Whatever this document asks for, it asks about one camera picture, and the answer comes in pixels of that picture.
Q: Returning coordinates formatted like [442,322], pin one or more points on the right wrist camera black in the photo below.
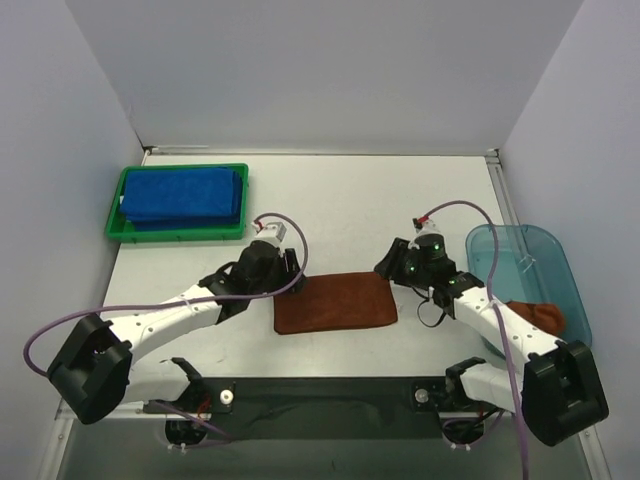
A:
[428,241]

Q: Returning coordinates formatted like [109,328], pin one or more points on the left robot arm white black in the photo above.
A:
[98,368]

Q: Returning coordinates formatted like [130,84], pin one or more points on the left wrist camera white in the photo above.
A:
[272,233]

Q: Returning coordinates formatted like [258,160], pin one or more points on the teal transparent plastic bin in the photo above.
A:
[532,268]

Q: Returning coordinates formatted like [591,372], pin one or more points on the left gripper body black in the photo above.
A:
[291,265]

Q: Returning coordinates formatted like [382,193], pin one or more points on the rust orange towel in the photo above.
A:
[544,316]
[345,301]

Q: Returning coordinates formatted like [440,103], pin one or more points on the aluminium right side rail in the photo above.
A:
[498,178]

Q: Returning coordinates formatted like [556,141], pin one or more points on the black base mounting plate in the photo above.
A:
[316,408]

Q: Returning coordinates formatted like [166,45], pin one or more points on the aluminium front frame rail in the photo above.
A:
[547,395]

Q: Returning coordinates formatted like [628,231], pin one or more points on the green plastic tray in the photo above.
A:
[119,229]

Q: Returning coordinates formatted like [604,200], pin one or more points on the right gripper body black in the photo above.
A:
[392,261]

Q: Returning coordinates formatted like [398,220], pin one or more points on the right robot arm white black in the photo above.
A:
[520,350]

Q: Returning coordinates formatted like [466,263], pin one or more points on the folded blue towel stack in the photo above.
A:
[182,198]

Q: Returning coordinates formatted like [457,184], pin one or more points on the aluminium back rail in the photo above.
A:
[291,151]

